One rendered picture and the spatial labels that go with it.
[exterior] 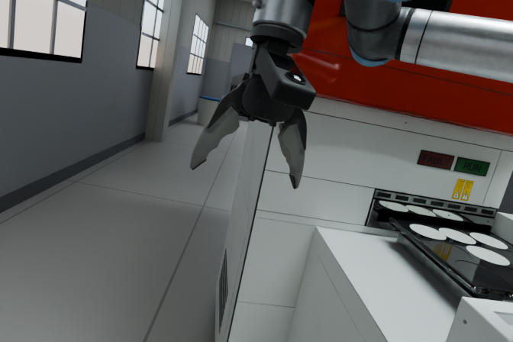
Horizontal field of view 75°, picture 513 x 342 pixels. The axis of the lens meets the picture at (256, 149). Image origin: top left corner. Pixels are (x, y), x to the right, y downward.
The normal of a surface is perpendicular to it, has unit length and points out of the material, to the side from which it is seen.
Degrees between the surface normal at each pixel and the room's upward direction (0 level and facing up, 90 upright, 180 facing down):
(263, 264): 90
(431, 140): 90
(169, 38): 90
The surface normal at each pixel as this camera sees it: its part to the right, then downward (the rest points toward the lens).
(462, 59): -0.50, 0.68
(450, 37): -0.44, 0.07
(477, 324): -0.98, -0.17
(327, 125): 0.11, 0.22
